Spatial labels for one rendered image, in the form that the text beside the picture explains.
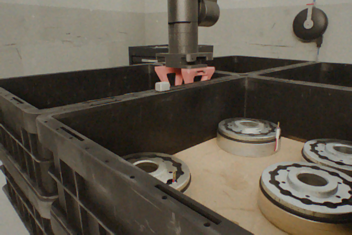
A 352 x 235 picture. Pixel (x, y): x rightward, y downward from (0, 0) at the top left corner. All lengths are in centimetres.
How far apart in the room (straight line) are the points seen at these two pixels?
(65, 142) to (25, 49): 345
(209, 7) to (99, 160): 44
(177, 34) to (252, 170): 27
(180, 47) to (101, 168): 36
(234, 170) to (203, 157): 6
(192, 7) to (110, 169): 39
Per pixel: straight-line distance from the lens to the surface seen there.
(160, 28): 470
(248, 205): 33
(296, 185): 31
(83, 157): 22
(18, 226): 56
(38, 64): 375
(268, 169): 34
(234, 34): 401
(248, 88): 55
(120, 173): 18
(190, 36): 52
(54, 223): 35
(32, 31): 372
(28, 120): 34
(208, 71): 52
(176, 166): 34
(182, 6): 52
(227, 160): 42
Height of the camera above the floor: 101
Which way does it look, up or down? 16 degrees down
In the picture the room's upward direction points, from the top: straight up
